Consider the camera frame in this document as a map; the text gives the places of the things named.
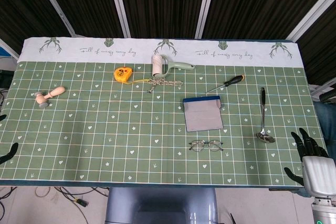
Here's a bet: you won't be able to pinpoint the right black-fingered silver robot hand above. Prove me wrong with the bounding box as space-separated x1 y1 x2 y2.
283 127 336 199

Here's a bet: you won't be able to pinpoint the left black-fingered robot hand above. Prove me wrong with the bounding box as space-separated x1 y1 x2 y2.
0 114 19 166

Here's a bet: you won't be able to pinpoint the wire-frame eyeglasses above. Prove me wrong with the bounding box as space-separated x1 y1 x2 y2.
188 140 224 153

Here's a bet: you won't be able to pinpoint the leg in blue jeans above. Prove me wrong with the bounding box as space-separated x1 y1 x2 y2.
313 100 336 146

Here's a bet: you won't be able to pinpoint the wooden stamp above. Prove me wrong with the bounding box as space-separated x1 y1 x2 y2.
30 86 66 109

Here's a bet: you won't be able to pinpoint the black cylinder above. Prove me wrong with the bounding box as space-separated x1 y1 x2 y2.
319 91 336 103

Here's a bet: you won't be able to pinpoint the black power adapter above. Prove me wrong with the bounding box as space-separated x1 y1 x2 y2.
73 197 89 208

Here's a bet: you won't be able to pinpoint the white blue-edged panel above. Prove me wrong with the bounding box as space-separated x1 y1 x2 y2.
0 39 20 71

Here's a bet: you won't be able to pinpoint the green grid tablecloth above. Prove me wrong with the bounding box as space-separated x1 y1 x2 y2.
0 37 336 187

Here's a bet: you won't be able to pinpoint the yellow tape measure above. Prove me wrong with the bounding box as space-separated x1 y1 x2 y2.
113 67 153 84

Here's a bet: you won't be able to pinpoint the blue-grey robot torso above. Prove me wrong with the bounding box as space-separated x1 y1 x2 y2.
104 187 218 224

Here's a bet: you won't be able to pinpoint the tangled floor cables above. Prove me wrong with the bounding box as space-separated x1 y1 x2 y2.
0 186 109 224

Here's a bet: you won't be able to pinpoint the white metal frame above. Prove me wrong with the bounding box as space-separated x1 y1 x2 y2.
308 77 336 101

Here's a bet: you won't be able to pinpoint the metal ladle with black handle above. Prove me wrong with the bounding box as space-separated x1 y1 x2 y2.
256 87 276 144

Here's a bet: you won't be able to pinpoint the black-handled screwdriver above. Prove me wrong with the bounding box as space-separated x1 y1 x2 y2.
206 74 246 93

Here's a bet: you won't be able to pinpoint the white partition post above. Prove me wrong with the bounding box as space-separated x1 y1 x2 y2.
194 0 218 39
286 0 336 42
33 0 77 37
106 0 131 38

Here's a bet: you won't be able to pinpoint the knotted braided rope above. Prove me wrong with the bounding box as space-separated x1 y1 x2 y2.
146 78 183 94

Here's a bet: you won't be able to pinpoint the lint roller with green handle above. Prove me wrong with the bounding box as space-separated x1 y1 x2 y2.
151 54 195 78

